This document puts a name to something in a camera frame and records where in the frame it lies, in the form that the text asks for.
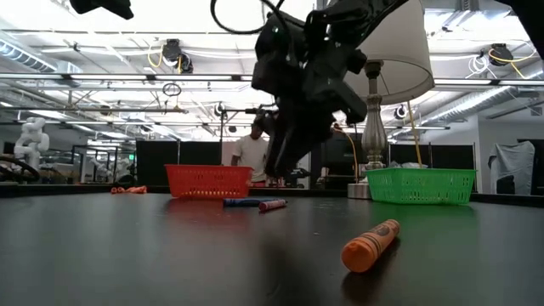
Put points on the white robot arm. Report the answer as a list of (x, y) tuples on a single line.
[(32, 140)]

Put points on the distant white robots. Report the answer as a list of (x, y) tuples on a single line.
[(102, 168)]

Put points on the blue crayon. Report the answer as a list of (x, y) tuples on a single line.
[(246, 202)]

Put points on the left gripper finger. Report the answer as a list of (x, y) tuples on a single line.
[(110, 6)]

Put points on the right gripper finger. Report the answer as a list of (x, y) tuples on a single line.
[(314, 127), (280, 144)]

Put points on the person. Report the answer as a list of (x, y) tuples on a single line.
[(251, 153)]

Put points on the grey cloth cover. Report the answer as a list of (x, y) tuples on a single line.
[(512, 163)]

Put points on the black metal frame stand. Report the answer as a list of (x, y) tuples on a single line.
[(238, 111)]

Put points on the white shade silver table lamp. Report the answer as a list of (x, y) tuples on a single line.
[(404, 51)]

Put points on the black partition panel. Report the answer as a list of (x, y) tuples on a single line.
[(178, 163), (446, 156)]

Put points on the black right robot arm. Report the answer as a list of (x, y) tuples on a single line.
[(531, 21)]

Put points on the red plastic basket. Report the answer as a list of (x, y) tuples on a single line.
[(208, 182)]

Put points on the long ceiling light bar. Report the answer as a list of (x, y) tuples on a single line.
[(489, 81), (127, 77)]

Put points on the green plastic basket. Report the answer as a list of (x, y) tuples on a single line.
[(421, 186)]

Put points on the black monitor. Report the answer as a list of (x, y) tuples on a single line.
[(344, 153)]

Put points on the pink crayon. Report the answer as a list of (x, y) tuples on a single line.
[(272, 205)]

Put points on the black robot with green lights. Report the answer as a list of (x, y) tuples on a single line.
[(299, 174)]

